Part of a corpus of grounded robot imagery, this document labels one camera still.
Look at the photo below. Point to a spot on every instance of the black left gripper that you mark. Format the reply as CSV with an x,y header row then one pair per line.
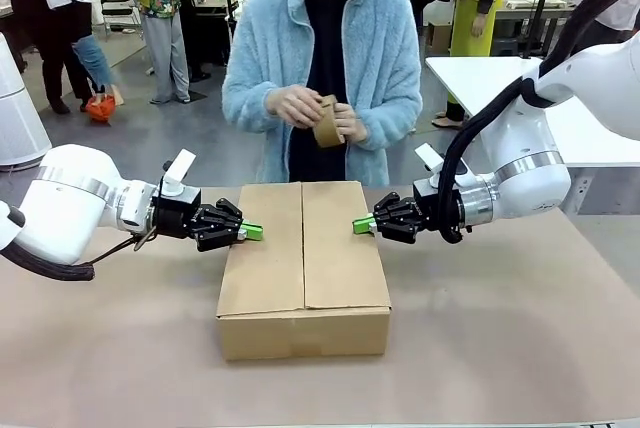
x,y
177,215

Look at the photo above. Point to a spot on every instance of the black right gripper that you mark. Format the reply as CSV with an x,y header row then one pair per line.
x,y
430,210

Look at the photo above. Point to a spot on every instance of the brown packing tape roll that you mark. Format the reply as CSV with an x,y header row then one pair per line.
x,y
327,133

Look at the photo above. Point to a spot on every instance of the brown cardboard box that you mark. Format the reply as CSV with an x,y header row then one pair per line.
x,y
300,328

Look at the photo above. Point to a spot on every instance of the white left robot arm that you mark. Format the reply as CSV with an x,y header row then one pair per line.
x,y
70,198

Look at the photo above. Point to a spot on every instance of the person's right forearm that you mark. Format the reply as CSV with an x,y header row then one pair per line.
x,y
250,103

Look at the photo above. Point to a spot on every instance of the person's left forearm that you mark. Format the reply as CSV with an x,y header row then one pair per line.
x,y
395,118

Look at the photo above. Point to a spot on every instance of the person's left hand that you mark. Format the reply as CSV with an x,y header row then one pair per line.
x,y
352,123

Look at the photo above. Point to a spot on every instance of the person's right hand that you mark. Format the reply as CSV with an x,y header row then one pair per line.
x,y
295,105

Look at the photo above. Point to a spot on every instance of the white side table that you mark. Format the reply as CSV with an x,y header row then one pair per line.
x,y
490,78

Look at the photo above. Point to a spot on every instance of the orange bag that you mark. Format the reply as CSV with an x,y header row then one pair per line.
x,y
100,109

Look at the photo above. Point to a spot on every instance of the person in blue fleece jacket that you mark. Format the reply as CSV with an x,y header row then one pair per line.
x,y
380,48

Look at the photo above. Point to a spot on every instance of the small background cardboard box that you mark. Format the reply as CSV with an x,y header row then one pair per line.
x,y
440,37

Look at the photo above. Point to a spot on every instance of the person in yellow apron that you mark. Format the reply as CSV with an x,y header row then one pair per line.
x,y
475,28

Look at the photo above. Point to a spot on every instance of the person in blue jeans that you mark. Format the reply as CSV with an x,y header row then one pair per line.
x,y
95,63

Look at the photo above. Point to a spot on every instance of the person in yellow jacket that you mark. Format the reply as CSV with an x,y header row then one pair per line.
x,y
165,23

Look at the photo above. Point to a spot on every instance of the white cone-shaped floor device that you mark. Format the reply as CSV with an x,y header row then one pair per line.
x,y
17,113

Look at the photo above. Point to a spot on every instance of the black mesh metal-leg chair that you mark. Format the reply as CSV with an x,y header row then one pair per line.
x,y
117,3

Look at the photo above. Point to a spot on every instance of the person white top blue scarf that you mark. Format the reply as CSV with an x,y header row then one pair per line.
x,y
60,23

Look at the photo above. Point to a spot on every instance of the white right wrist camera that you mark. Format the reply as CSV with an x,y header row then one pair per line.
x,y
427,155

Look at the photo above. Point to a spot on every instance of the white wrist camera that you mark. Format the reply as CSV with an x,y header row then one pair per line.
x,y
180,165
427,155

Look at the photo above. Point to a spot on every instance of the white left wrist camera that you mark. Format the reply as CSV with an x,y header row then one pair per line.
x,y
180,165

